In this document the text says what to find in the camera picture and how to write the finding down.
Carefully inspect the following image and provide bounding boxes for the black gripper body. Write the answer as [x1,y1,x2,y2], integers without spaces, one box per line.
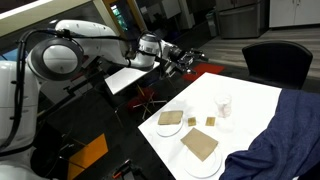
[168,45,195,68]

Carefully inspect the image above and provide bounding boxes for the clear plastic cup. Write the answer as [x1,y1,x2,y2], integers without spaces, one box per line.
[214,94,233,119]

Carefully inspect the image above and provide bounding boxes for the grey trash bin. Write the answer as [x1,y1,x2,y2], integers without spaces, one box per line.
[205,9,220,38]

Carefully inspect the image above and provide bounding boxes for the red stool with wooden legs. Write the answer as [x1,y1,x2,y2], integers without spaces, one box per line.
[128,87,168,121]

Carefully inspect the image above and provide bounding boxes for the stainless steel fridge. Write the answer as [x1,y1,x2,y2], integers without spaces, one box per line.
[218,0,268,39]

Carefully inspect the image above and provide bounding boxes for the white side table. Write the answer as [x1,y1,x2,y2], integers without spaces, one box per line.
[104,61,161,95]

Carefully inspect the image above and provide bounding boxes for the wooden framed glass door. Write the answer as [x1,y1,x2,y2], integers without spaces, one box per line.
[101,0,158,59]

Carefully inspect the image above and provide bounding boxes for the white round plate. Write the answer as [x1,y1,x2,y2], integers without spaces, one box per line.
[183,146,223,179]
[155,114,185,138]

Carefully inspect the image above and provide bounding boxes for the black plastic chair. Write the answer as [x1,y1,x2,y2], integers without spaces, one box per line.
[241,40,314,90]

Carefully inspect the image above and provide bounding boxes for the white kitchen base cabinets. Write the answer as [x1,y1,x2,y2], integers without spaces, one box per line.
[269,0,320,28]

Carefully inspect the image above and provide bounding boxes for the dark blue cloth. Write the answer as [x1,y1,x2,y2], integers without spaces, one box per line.
[219,88,320,180]

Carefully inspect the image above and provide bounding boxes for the black tripod with orange clamps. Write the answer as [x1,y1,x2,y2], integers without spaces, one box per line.
[111,159,141,180]

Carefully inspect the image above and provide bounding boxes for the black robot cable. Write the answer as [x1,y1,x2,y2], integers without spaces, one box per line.
[0,29,188,158]

